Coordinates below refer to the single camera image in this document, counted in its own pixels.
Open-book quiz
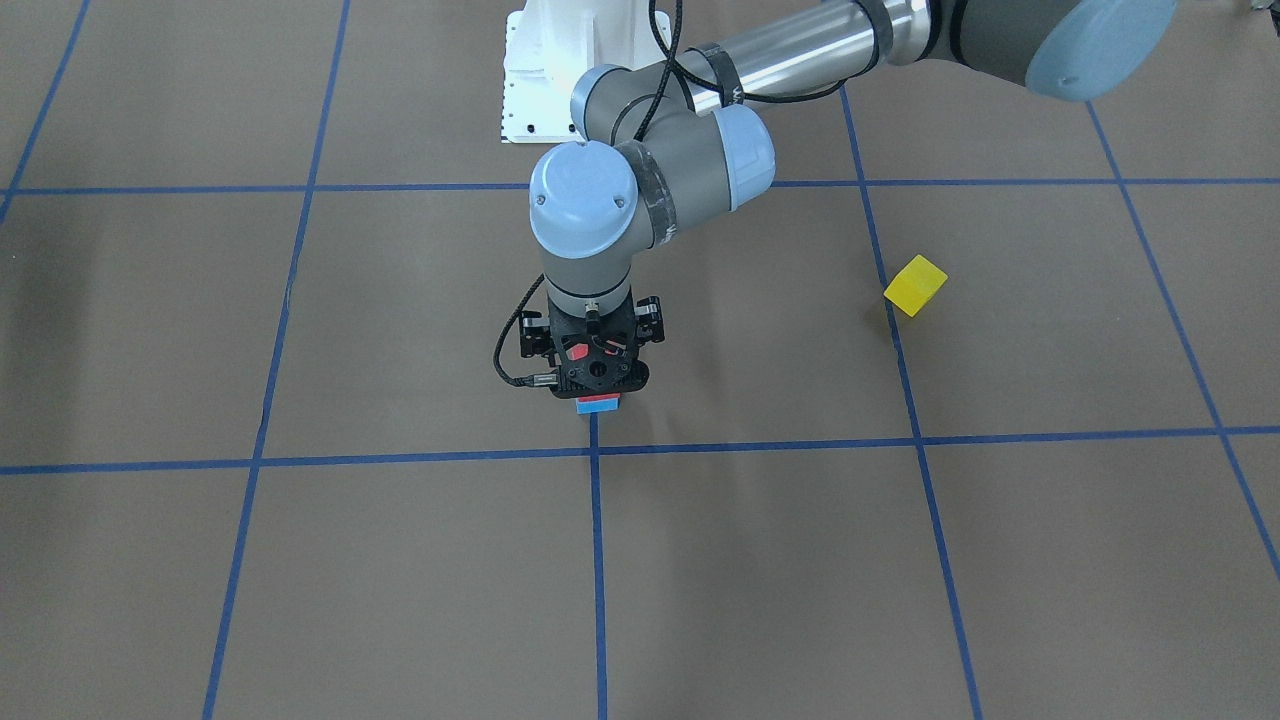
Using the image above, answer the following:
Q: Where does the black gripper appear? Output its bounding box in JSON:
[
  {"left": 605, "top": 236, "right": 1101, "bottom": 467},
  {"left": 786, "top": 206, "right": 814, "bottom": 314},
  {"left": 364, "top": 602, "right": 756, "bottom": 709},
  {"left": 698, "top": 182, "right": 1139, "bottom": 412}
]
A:
[{"left": 550, "top": 345, "right": 650, "bottom": 398}]

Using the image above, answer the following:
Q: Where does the red foam cube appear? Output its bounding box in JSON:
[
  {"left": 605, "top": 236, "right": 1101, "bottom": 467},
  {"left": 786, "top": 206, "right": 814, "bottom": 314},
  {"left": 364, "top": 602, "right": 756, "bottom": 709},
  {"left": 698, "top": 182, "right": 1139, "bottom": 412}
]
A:
[{"left": 575, "top": 392, "right": 621, "bottom": 405}]

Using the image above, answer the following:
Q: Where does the blue foam cube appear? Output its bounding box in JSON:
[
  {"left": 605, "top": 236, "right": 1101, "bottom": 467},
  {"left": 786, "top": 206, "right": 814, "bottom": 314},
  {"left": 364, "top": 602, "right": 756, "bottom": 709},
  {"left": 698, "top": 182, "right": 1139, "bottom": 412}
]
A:
[{"left": 575, "top": 398, "right": 620, "bottom": 415}]

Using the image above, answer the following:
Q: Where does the yellow foam cube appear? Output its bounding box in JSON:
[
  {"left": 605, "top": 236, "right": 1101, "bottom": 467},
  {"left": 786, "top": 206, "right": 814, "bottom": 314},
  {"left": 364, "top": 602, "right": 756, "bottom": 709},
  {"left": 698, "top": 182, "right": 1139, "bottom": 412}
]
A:
[{"left": 883, "top": 254, "right": 948, "bottom": 318}]

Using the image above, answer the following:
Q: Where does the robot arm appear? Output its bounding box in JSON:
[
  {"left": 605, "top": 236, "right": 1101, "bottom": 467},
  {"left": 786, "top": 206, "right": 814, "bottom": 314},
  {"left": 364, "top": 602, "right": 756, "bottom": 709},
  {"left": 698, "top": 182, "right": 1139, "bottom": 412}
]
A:
[{"left": 498, "top": 1, "right": 1178, "bottom": 400}]

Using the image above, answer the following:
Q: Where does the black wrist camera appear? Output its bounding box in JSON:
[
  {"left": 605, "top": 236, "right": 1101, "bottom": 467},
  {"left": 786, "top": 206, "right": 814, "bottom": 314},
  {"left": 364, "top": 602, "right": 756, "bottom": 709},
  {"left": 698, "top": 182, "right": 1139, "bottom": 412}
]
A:
[{"left": 518, "top": 293, "right": 666, "bottom": 359}]

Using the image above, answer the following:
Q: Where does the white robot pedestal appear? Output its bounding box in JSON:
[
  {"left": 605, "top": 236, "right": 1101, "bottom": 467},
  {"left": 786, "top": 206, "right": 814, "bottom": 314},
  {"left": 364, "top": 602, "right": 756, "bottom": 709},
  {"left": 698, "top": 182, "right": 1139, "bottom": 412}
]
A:
[{"left": 500, "top": 1, "right": 660, "bottom": 143}]

